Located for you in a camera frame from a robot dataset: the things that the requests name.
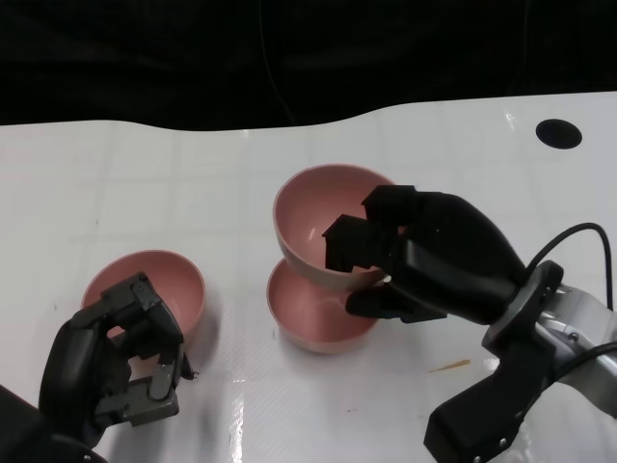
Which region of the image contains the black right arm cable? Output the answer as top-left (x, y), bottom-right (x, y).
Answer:
top-left (527, 222), bottom-right (617, 387)

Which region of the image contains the thin hanging background cable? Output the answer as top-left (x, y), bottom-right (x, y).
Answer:
top-left (257, 0), bottom-right (295, 129)

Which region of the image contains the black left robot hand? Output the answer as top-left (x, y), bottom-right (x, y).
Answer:
top-left (39, 272), bottom-right (199, 445)

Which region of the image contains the black round table grommet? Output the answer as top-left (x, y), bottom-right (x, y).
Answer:
top-left (535, 119), bottom-right (583, 150)

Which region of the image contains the black backdrop cloth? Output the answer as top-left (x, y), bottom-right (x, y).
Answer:
top-left (0, 0), bottom-right (617, 134)

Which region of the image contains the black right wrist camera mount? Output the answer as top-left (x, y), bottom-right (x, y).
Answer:
top-left (423, 259), bottom-right (565, 457)

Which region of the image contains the pink plastic bowl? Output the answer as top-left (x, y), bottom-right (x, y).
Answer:
top-left (273, 164), bottom-right (401, 293)
top-left (266, 258), bottom-right (382, 357)
top-left (80, 249), bottom-right (207, 356)

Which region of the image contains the brown tape sliver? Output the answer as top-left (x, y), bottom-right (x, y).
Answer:
top-left (428, 358), bottom-right (471, 373)

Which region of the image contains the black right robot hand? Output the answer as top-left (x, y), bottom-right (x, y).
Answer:
top-left (323, 183), bottom-right (527, 325)

